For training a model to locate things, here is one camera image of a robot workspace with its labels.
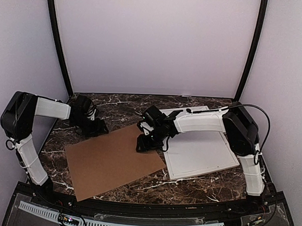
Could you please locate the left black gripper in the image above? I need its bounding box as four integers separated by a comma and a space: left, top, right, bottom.
70, 114, 110, 139

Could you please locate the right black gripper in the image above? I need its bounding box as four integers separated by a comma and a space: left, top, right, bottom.
136, 125, 166, 153

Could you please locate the brown cardboard backing board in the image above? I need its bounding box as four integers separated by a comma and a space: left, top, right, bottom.
65, 125, 165, 202

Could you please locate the white picture frame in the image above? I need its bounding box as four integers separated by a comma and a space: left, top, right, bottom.
160, 103, 242, 183

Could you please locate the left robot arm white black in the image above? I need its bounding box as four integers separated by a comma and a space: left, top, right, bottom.
0, 91, 109, 186

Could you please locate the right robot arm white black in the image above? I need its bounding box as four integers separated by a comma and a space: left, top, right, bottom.
136, 104, 264, 215

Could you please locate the small green circuit board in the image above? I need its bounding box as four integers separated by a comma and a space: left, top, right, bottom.
58, 214, 80, 226

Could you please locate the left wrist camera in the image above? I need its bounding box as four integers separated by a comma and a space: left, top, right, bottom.
86, 107, 97, 121

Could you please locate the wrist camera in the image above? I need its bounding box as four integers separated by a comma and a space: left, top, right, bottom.
137, 105, 166, 131
86, 107, 97, 121

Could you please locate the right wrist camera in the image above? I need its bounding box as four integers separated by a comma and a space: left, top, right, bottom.
137, 105, 166, 131

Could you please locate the black front rail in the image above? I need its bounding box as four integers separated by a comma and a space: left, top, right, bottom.
54, 192, 271, 221

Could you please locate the left black corner post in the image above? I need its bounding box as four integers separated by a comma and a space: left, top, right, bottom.
47, 0, 74, 97

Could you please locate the black corner post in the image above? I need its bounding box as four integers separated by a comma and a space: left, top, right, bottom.
47, 0, 74, 97
233, 0, 268, 101

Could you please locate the right black corner post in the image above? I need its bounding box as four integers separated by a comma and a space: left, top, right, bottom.
233, 0, 268, 101

